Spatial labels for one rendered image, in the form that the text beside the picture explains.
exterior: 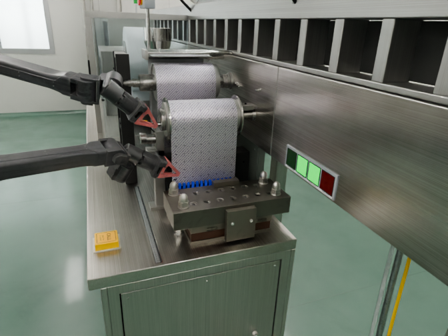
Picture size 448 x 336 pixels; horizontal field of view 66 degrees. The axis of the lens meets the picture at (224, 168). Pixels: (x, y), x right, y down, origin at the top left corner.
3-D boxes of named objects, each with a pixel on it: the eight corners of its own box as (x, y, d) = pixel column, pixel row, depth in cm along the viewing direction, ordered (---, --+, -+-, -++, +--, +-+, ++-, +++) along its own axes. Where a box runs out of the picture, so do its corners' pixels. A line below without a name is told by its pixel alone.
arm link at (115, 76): (79, 104, 105) (79, 77, 100) (84, 89, 114) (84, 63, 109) (120, 109, 108) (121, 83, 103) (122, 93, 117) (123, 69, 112)
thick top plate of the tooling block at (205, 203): (163, 207, 119) (163, 191, 117) (267, 192, 132) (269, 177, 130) (173, 231, 105) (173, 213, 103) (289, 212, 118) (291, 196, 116)
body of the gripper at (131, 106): (133, 123, 108) (113, 109, 104) (129, 114, 116) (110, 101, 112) (147, 108, 107) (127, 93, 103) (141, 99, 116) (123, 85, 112)
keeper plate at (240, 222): (224, 239, 113) (225, 209, 109) (252, 233, 116) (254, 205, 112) (227, 243, 111) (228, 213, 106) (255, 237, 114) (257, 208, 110)
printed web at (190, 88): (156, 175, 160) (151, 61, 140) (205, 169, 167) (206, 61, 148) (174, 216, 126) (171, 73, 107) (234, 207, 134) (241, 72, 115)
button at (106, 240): (95, 239, 112) (94, 233, 111) (117, 235, 114) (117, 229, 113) (95, 251, 106) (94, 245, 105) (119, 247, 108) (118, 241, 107)
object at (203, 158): (172, 188, 122) (171, 138, 115) (234, 180, 130) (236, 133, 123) (172, 189, 122) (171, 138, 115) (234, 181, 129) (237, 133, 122)
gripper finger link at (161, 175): (176, 185, 119) (151, 175, 115) (171, 177, 125) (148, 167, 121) (185, 169, 118) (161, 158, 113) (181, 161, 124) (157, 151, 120)
